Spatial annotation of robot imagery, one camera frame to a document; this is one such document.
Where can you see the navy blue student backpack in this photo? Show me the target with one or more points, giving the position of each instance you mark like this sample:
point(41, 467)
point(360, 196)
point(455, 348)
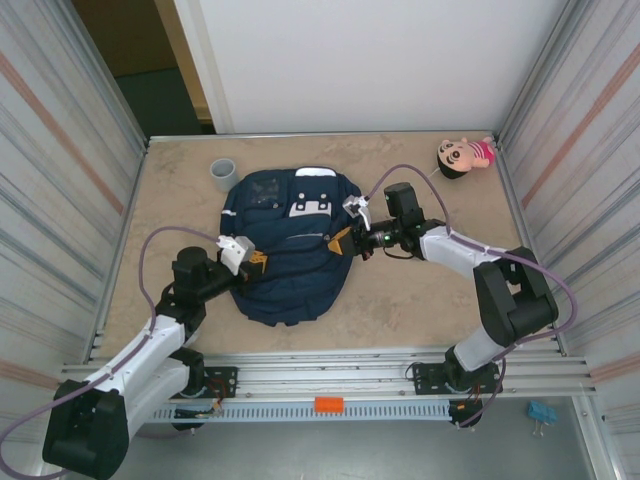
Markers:
point(295, 295)

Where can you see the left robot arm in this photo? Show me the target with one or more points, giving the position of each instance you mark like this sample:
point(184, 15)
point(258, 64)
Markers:
point(140, 350)

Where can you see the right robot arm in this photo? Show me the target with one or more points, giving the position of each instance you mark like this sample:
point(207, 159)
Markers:
point(515, 300)

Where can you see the grey plastic cup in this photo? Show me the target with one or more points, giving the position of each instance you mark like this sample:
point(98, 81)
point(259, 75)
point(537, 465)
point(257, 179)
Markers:
point(225, 175)

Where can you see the cartoon boy plush doll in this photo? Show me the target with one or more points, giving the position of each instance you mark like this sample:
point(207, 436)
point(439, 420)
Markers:
point(452, 157)

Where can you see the aluminium table edge strip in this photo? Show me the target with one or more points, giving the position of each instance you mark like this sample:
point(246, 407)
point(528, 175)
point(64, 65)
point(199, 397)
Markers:
point(325, 135)

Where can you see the orange plastic block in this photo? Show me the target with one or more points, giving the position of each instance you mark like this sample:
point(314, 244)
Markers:
point(329, 405)

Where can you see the blue binder clip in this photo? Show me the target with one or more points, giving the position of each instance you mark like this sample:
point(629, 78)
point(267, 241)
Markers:
point(542, 411)

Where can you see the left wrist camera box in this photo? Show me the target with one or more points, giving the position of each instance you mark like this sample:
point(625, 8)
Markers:
point(235, 252)

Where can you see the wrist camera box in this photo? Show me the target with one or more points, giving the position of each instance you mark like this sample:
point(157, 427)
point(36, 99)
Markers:
point(356, 206)
point(235, 252)

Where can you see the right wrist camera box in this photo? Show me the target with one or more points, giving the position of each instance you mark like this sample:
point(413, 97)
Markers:
point(356, 206)

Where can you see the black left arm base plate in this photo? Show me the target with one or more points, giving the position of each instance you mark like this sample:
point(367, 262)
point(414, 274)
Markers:
point(222, 375)

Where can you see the aluminium frame profile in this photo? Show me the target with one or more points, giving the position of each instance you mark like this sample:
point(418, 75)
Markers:
point(506, 170)
point(131, 200)

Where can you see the aluminium mounting rail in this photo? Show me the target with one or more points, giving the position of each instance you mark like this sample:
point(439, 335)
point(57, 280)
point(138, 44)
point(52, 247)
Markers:
point(325, 370)

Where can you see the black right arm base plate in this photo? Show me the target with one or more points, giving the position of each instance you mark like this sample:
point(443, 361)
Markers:
point(425, 375)

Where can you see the white door frame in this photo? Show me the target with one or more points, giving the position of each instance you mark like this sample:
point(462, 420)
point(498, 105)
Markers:
point(200, 50)

